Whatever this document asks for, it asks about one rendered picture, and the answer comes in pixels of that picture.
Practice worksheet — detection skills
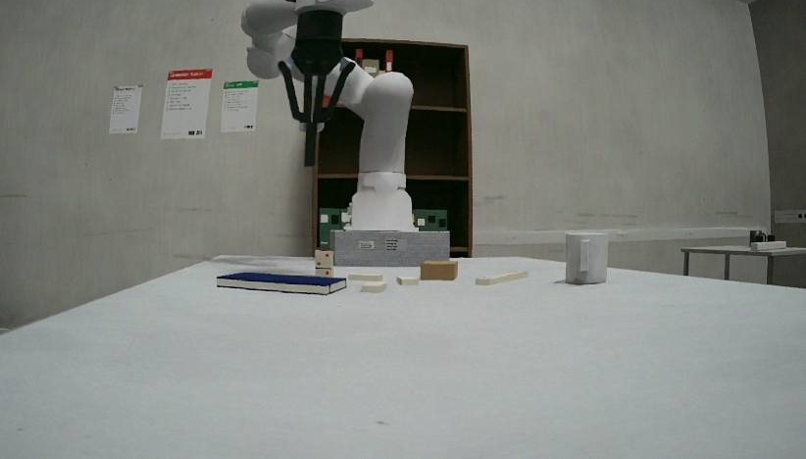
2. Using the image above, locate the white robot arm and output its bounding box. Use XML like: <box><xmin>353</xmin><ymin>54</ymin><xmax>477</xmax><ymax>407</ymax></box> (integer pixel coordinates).
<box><xmin>241</xmin><ymin>0</ymin><xmax>419</xmax><ymax>231</ymax></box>

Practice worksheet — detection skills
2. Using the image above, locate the brown rectangular box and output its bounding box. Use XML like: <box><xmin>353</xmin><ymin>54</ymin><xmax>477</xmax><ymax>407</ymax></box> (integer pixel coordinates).
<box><xmin>420</xmin><ymin>261</ymin><xmax>458</xmax><ymax>281</ymax></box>

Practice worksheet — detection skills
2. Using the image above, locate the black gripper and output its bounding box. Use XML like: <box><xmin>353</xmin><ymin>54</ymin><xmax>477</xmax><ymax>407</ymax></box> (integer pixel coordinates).
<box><xmin>277</xmin><ymin>10</ymin><xmax>356</xmax><ymax>167</ymax></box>

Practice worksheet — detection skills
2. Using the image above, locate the grey mug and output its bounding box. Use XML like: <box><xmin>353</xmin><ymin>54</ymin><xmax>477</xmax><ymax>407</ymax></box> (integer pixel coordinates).
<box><xmin>565</xmin><ymin>233</ymin><xmax>608</xmax><ymax>284</ymax></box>

